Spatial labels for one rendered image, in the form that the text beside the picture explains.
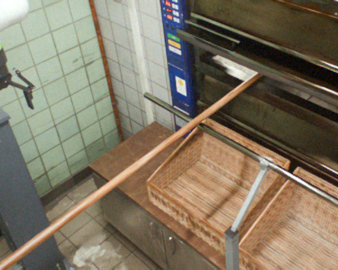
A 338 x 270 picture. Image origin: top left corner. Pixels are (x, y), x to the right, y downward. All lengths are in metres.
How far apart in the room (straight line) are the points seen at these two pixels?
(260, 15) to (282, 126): 0.56
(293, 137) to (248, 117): 0.26
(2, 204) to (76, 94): 0.96
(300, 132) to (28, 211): 1.42
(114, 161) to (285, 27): 1.34
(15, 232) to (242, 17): 1.56
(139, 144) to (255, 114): 0.85
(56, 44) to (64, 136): 0.66
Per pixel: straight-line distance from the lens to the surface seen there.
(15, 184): 2.49
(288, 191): 2.31
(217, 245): 2.27
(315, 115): 2.09
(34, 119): 3.09
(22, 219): 2.64
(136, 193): 2.58
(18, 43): 2.85
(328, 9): 1.83
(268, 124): 2.29
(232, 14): 2.12
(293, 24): 1.94
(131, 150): 2.83
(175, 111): 2.10
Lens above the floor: 2.46
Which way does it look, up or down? 38 degrees down
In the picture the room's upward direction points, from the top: 4 degrees counter-clockwise
